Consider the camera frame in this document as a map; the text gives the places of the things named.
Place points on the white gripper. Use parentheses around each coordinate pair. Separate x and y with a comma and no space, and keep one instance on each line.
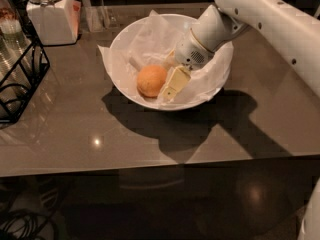
(189,53)

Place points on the orange fruit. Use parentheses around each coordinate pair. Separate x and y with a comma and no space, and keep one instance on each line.
(150,80)

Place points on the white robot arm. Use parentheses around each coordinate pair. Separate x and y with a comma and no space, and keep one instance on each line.
(256,204)

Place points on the white bowl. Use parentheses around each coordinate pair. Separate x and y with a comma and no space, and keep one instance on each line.
(133,34)

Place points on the white paper liner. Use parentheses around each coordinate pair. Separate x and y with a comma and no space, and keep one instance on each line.
(150,40)

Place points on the clear acrylic stand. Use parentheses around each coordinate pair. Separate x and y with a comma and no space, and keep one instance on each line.
(99,17)

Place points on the white ceramic canister jar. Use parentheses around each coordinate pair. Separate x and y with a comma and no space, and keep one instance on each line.
(55,21)

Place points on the glass jar in rack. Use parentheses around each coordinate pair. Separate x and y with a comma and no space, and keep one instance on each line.
(10,26)

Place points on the black wire rack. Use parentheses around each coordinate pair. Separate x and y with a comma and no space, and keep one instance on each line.
(22,70)

